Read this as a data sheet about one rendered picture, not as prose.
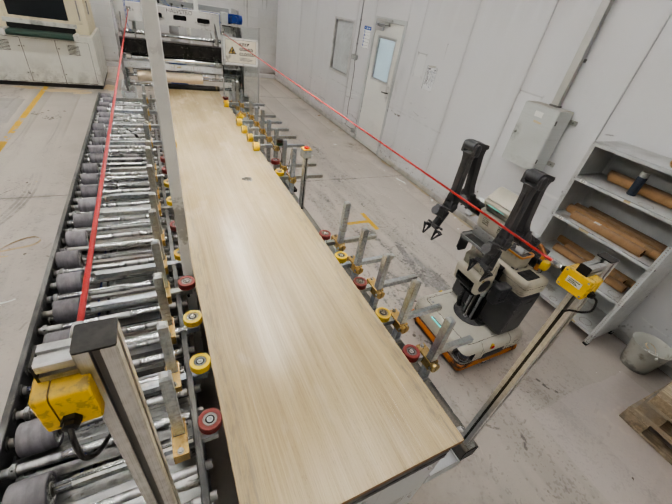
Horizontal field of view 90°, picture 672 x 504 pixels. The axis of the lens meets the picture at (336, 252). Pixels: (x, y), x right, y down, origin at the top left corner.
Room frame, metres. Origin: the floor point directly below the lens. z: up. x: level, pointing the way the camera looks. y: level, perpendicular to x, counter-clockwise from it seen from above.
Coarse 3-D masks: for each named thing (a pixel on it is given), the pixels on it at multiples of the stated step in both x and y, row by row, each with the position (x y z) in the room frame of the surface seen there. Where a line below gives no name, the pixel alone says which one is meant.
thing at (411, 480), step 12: (444, 456) 0.63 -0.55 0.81; (420, 468) 0.57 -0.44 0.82; (432, 468) 0.63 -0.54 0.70; (396, 480) 0.51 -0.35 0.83; (408, 480) 0.57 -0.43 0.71; (420, 480) 0.62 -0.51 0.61; (372, 492) 0.46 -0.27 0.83; (384, 492) 0.51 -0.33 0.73; (396, 492) 0.55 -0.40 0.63; (408, 492) 0.60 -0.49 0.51
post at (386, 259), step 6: (384, 258) 1.46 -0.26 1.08; (390, 258) 1.46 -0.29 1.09; (384, 264) 1.45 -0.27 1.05; (384, 270) 1.45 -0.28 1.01; (378, 276) 1.47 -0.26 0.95; (384, 276) 1.46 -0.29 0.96; (378, 282) 1.46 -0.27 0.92; (378, 288) 1.45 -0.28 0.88; (372, 294) 1.47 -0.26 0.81; (372, 300) 1.46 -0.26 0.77; (378, 300) 1.47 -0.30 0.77; (372, 306) 1.45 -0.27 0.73
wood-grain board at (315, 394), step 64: (192, 128) 3.41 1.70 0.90; (192, 192) 2.10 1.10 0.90; (256, 192) 2.28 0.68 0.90; (192, 256) 1.41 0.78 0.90; (256, 256) 1.51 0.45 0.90; (320, 256) 1.62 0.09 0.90; (256, 320) 1.04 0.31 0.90; (320, 320) 1.11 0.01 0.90; (256, 384) 0.73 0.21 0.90; (320, 384) 0.78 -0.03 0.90; (384, 384) 0.83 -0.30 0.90; (256, 448) 0.50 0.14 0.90; (320, 448) 0.54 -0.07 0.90; (384, 448) 0.58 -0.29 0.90; (448, 448) 0.62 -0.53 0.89
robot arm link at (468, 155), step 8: (464, 152) 2.00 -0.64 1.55; (472, 152) 2.01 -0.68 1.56; (464, 160) 1.98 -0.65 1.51; (472, 160) 1.99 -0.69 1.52; (464, 168) 1.97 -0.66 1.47; (456, 176) 2.00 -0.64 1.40; (464, 176) 1.99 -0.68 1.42; (456, 184) 1.98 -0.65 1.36; (456, 192) 1.98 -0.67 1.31; (448, 200) 2.01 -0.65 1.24; (456, 200) 1.98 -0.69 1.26; (448, 208) 1.99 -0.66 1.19
